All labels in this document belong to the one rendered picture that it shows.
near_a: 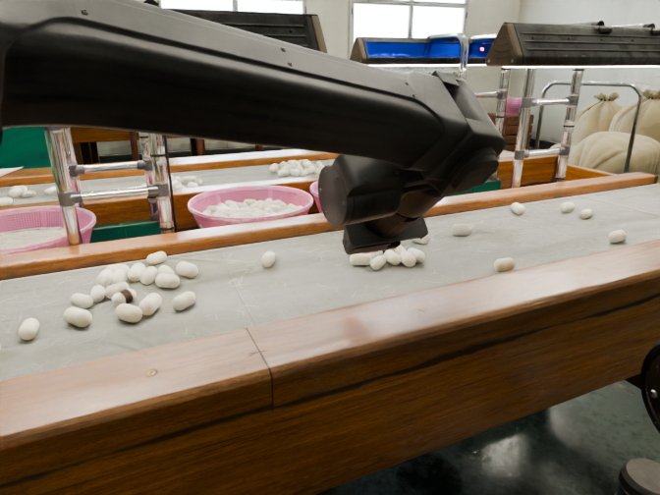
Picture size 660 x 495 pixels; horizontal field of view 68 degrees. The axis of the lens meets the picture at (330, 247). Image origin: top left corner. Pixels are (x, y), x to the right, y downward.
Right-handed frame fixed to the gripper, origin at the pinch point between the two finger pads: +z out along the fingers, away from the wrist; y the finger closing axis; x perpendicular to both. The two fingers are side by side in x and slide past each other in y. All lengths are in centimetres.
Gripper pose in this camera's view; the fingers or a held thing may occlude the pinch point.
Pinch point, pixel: (353, 243)
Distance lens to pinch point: 63.4
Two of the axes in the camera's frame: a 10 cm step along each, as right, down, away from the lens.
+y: -9.1, 1.4, -4.0
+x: 2.6, 9.3, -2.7
